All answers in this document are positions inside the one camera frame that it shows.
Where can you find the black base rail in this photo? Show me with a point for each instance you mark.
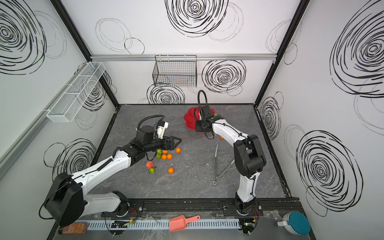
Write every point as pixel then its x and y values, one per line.
pixel 228 207

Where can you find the orange front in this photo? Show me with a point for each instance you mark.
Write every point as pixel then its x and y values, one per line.
pixel 171 170

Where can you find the pink peach front left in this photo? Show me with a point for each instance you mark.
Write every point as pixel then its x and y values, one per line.
pixel 149 164

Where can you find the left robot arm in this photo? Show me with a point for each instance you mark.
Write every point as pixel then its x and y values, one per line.
pixel 69 197

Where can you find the metal kitchen tongs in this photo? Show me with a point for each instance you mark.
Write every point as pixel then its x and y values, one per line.
pixel 219 169

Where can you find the brown bottle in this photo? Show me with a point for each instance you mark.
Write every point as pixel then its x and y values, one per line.
pixel 74 229

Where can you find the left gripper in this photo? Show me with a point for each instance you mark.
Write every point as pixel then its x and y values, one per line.
pixel 166 143

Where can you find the black wire basket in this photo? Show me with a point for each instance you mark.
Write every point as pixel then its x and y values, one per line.
pixel 175 70

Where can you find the red flower-shaped fruit bowl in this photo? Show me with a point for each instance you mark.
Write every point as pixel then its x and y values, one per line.
pixel 191 117

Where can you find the pink plastic scoop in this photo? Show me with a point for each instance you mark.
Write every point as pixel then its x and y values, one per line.
pixel 180 222

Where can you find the white slotted cable duct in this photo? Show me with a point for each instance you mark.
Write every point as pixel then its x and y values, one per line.
pixel 204 224

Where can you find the white wire shelf basket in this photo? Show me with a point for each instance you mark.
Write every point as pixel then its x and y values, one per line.
pixel 83 92

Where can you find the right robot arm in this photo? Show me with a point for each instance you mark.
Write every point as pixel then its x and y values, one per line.
pixel 249 157

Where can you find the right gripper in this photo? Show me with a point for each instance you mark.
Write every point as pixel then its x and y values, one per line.
pixel 199 126

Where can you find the teal and white container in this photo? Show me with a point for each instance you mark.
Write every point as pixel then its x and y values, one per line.
pixel 295 223

